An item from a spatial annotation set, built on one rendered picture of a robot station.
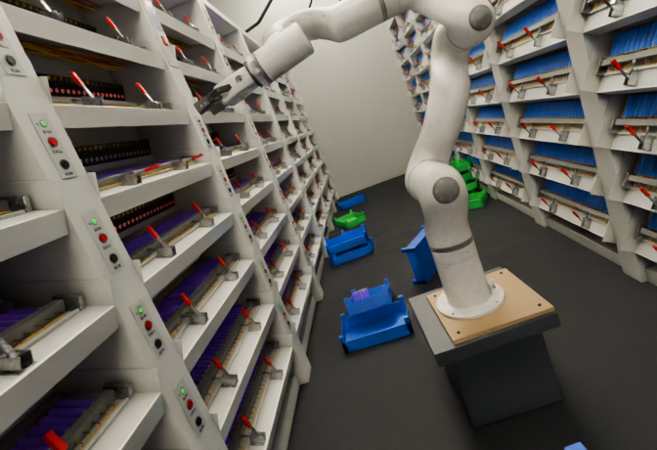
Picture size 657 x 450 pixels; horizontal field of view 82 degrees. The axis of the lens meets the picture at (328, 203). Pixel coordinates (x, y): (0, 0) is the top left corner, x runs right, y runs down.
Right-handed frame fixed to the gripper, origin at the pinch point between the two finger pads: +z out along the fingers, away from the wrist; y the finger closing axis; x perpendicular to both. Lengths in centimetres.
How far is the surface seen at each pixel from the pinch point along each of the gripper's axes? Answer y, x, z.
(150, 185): -11.5, -9.4, 19.5
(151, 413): -44, -47, 28
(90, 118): -20.3, 7.6, 16.5
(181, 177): 5.8, -10.0, 19.9
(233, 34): 170, 68, 7
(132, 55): 11.0, 26.2, 12.6
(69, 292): -40, -21, 29
